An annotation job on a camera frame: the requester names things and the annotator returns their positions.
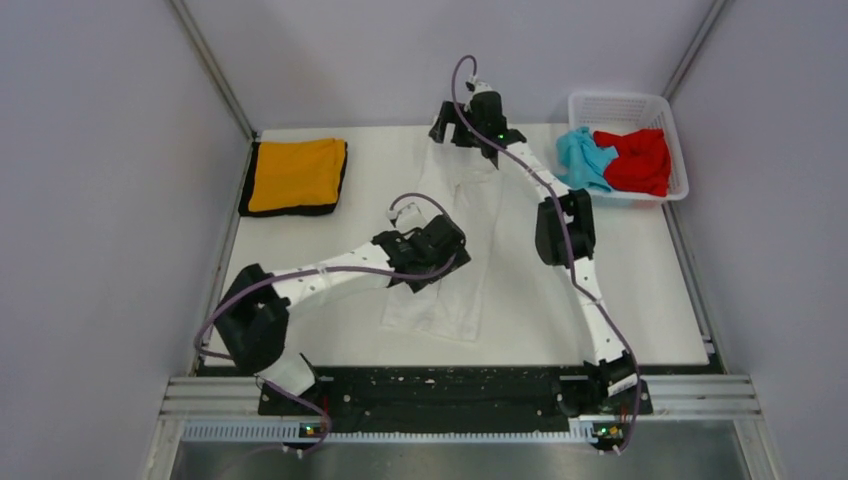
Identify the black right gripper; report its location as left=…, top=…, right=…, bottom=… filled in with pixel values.
left=429, top=101, right=485, bottom=149

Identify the white t-shirt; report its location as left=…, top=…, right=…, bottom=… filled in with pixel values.
left=381, top=140, right=503, bottom=342

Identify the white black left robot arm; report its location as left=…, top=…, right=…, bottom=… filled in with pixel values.
left=210, top=214, right=470, bottom=414

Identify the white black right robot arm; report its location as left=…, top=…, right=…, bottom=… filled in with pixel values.
left=429, top=90, right=642, bottom=412

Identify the teal t-shirt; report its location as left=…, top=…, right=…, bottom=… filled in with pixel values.
left=555, top=127, right=619, bottom=193

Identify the folded black t-shirt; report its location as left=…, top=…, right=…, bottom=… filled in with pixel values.
left=238, top=139, right=350, bottom=218

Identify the white plastic laundry basket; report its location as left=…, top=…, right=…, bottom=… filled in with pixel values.
left=568, top=91, right=690, bottom=207

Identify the folded yellow t-shirt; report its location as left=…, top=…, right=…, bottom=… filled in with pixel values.
left=247, top=137, right=348, bottom=214

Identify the red t-shirt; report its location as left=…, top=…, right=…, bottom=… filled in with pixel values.
left=593, top=129, right=672, bottom=197

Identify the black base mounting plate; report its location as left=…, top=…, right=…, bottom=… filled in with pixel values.
left=256, top=366, right=653, bottom=435

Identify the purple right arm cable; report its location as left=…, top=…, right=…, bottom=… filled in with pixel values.
left=451, top=54, right=643, bottom=456

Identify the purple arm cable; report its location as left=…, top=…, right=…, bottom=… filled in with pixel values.
left=193, top=192, right=460, bottom=454
left=451, top=54, right=643, bottom=456

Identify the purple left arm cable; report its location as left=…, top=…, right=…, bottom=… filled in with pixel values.
left=193, top=192, right=460, bottom=454

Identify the white cable duct strip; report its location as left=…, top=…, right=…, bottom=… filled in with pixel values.
left=182, top=420, right=613, bottom=444

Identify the aluminium frame rail right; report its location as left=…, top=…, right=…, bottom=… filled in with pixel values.
left=661, top=0, right=730, bottom=359

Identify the aluminium frame rail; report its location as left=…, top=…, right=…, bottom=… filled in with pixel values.
left=661, top=0, right=730, bottom=359
left=166, top=0, right=257, bottom=372

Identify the aluminium frame rail left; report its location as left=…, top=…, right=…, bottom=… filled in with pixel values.
left=166, top=0, right=257, bottom=372

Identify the aluminium front rail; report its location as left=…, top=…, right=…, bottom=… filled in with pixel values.
left=160, top=369, right=761, bottom=420

